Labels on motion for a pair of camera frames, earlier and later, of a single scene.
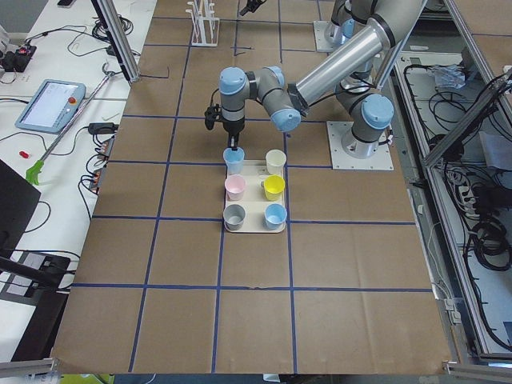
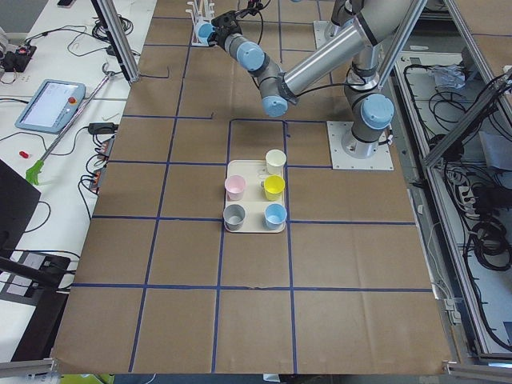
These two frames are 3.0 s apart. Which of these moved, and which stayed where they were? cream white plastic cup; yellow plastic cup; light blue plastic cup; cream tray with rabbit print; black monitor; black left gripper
Moved: light blue plastic cup; black left gripper
Stayed: yellow plastic cup; cream white plastic cup; black monitor; cream tray with rabbit print
